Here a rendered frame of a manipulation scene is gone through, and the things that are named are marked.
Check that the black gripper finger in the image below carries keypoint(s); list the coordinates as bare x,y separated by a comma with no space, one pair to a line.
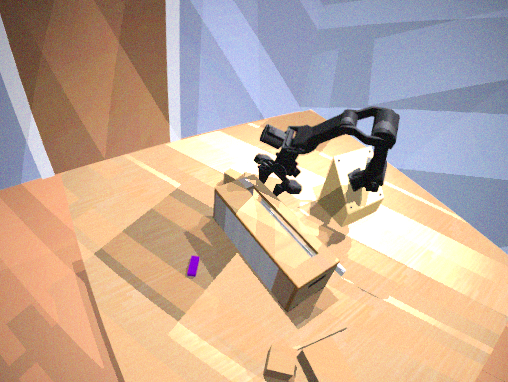
278,190
263,174

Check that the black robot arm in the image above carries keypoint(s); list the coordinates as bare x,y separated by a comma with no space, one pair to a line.
307,138

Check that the small purple block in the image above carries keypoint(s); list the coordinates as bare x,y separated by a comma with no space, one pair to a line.
192,271

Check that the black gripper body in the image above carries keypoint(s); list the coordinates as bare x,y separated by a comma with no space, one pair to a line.
280,167

